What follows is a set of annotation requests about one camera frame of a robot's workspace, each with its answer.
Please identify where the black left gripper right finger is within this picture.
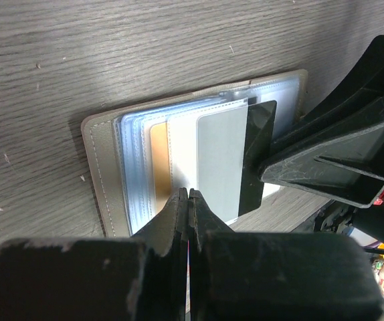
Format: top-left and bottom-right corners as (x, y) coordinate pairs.
(189, 190), (383, 320)

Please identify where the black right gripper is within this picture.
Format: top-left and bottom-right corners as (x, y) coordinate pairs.
(259, 35), (384, 254)

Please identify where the grey card holder wallet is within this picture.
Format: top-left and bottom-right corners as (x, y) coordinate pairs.
(81, 69), (308, 237)

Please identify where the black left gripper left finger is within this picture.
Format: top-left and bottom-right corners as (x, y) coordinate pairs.
(0, 189), (188, 320)

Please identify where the silver credit card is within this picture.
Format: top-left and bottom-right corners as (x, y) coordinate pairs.
(196, 99), (278, 225)

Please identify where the gold credit card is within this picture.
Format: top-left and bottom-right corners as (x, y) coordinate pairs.
(150, 122), (171, 213)

